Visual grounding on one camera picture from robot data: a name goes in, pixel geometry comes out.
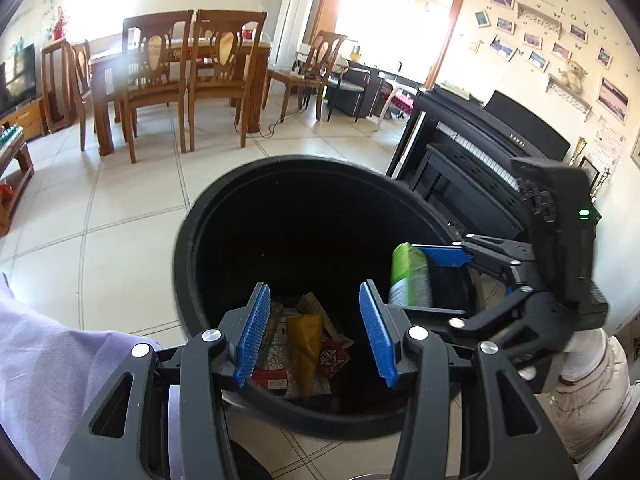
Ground wooden dining chair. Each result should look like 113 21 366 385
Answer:
121 9 195 163
187 9 268 148
70 40 101 151
265 30 348 123

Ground red printed packet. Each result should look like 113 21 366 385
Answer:
317 330 353 378

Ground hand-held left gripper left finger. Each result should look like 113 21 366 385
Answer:
50 282 273 480

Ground white printed wrapper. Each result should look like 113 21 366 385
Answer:
264 310 301 397

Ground tall wooden stand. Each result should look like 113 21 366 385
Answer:
40 37 76 133

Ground beige teddy bear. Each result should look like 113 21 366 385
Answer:
557 59 588 93

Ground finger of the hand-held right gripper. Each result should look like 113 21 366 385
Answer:
412 234 540 292
395 285 571 361

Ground white plastic stool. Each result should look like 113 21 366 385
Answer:
372 80 418 133

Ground wooden television stand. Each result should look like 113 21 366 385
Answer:
0 97 48 143

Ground yellow packet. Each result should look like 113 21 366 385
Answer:
286 312 325 398

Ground wooden dining table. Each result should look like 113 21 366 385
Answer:
89 35 273 156

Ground black television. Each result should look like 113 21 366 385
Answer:
0 42 38 116

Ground black digital piano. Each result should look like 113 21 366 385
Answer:
385 82 573 241

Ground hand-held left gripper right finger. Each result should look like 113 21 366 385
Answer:
359 280 578 480

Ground black floor cable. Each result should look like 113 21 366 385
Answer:
257 105 306 138

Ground black trash bin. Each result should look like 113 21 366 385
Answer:
172 155 493 441

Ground white wall shelf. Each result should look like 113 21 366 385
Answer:
515 2 563 28
545 74 596 121

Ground wooden coffee table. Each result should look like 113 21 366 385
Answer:
0 125 36 236

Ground red white box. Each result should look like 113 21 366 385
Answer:
250 367 291 392

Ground white floor air conditioner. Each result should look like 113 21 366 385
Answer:
272 0 321 73

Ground black armchair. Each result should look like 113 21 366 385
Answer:
327 60 386 121

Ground wall photo prints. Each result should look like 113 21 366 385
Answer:
472 0 631 126

